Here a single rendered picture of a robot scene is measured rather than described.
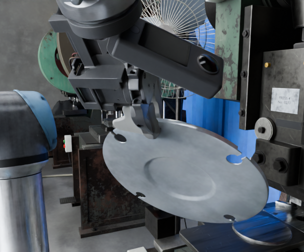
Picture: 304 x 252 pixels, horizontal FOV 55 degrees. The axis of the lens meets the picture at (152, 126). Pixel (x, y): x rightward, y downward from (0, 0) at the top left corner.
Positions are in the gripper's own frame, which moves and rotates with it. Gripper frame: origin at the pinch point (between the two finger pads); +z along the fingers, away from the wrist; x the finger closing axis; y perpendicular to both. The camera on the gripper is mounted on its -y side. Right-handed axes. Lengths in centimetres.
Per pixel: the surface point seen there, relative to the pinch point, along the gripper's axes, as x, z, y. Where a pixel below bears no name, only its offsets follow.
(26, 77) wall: -371, 361, 422
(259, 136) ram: -16.7, 25.2, -17.0
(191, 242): 8.0, 28.6, -3.6
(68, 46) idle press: -99, 63, 81
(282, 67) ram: -26.0, 12.5, -20.3
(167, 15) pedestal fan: -87, 39, 17
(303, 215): -5, 42, -29
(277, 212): -5.3, 41.8, -22.8
